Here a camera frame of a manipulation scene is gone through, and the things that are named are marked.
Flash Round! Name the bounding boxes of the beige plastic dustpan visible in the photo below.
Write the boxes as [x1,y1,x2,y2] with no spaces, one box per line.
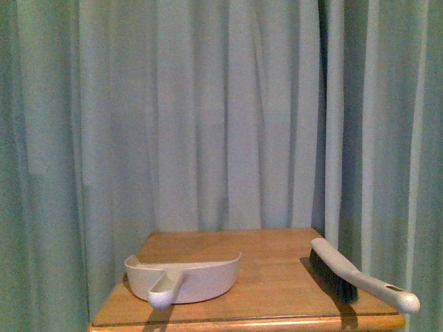
[125,254,242,310]

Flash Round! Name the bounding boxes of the beige hand brush black bristles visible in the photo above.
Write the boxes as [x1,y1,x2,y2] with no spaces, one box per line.
[309,238,421,313]

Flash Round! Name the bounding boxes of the light blue curtain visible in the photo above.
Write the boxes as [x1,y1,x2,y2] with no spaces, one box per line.
[1,1,442,331]

